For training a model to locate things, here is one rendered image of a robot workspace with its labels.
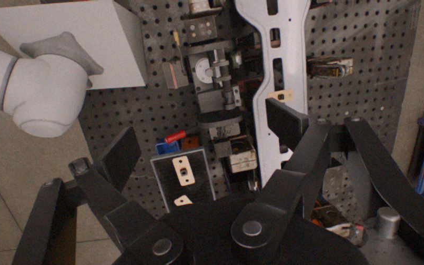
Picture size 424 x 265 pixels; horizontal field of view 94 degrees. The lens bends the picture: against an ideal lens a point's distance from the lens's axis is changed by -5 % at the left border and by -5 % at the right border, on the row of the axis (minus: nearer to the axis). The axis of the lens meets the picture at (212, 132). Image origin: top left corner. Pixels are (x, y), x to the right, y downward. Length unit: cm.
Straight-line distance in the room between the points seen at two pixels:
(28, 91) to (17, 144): 163
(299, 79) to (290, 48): 10
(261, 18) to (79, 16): 50
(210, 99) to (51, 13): 49
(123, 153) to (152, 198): 104
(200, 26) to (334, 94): 81
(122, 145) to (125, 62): 65
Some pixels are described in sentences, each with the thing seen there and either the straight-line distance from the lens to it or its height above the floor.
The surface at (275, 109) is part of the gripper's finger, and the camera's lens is 18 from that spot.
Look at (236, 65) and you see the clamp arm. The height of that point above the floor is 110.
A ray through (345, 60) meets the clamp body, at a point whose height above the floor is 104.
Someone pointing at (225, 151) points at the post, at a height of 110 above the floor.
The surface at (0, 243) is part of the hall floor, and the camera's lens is 316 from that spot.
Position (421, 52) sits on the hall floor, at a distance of 252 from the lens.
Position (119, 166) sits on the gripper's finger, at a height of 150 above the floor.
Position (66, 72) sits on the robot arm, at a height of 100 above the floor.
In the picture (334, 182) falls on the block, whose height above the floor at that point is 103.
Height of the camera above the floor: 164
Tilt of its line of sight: 69 degrees down
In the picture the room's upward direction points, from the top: 167 degrees clockwise
